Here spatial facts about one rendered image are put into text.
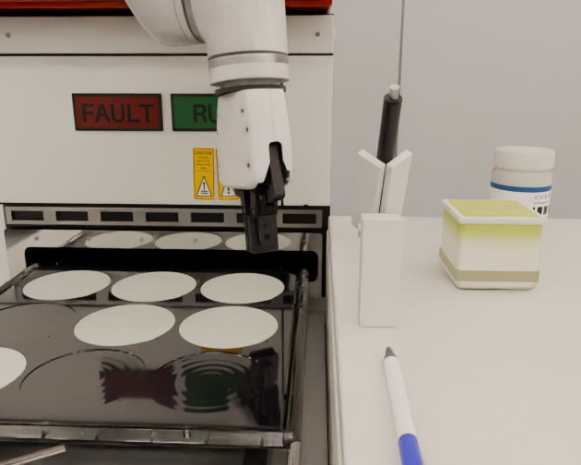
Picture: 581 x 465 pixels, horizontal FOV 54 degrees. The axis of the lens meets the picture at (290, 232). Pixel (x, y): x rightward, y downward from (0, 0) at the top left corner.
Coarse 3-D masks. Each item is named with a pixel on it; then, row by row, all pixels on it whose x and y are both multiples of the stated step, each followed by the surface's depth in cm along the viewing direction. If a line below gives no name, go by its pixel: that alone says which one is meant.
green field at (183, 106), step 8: (176, 104) 74; (184, 104) 74; (192, 104) 74; (200, 104) 74; (208, 104) 74; (216, 104) 74; (176, 112) 74; (184, 112) 74; (192, 112) 74; (200, 112) 74; (208, 112) 74; (216, 112) 74; (176, 120) 75; (184, 120) 74; (192, 120) 74; (200, 120) 74; (208, 120) 74; (216, 120) 74
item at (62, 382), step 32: (288, 288) 69; (0, 320) 60; (32, 320) 60; (64, 320) 60; (288, 320) 60; (32, 352) 53; (64, 352) 53; (96, 352) 53; (128, 352) 53; (160, 352) 53; (192, 352) 53; (224, 352) 53; (256, 352) 53; (288, 352) 54; (32, 384) 48; (64, 384) 48; (96, 384) 48; (128, 384) 48; (160, 384) 48; (192, 384) 48; (224, 384) 48; (256, 384) 48; (0, 416) 43; (32, 416) 43; (64, 416) 43; (96, 416) 43; (128, 416) 43; (160, 416) 43; (192, 416) 43; (224, 416) 43; (256, 416) 43
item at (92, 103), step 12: (84, 108) 75; (96, 108) 75; (108, 108) 75; (120, 108) 74; (132, 108) 74; (144, 108) 74; (156, 108) 74; (84, 120) 75; (96, 120) 75; (108, 120) 75; (120, 120) 75; (132, 120) 75; (144, 120) 75; (156, 120) 75
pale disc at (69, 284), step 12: (48, 276) 73; (60, 276) 73; (72, 276) 73; (84, 276) 73; (96, 276) 73; (108, 276) 73; (24, 288) 69; (36, 288) 69; (48, 288) 69; (60, 288) 69; (72, 288) 69; (84, 288) 69; (96, 288) 69
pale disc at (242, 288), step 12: (228, 276) 73; (240, 276) 73; (252, 276) 73; (264, 276) 73; (204, 288) 69; (216, 288) 69; (228, 288) 69; (240, 288) 69; (252, 288) 69; (264, 288) 69; (276, 288) 69; (216, 300) 65; (228, 300) 65; (240, 300) 65; (252, 300) 65; (264, 300) 65
